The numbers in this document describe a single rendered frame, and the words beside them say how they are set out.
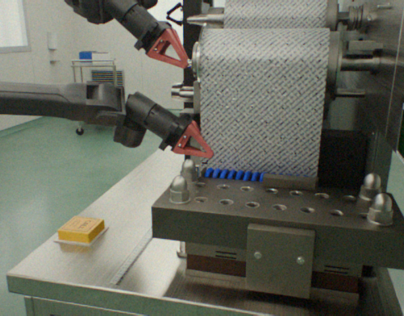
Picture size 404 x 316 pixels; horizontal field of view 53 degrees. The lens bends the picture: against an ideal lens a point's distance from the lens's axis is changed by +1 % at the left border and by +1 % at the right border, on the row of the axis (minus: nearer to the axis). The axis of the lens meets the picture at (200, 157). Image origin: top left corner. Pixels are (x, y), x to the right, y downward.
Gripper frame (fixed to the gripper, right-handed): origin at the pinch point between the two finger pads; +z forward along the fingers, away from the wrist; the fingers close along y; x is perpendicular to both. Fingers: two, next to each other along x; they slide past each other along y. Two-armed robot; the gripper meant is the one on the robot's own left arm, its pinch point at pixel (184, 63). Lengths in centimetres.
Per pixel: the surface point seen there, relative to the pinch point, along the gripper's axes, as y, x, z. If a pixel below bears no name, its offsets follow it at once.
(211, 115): 4.3, -3.2, 11.4
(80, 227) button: 15.4, -36.3, 6.6
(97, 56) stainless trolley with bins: -399, -168, -158
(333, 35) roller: 0.8, 22.5, 18.4
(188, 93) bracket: -3.9, -5.3, 4.1
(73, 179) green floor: -227, -206, -51
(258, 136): 4.3, 0.0, 21.1
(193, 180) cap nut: 11.9, -12.9, 17.2
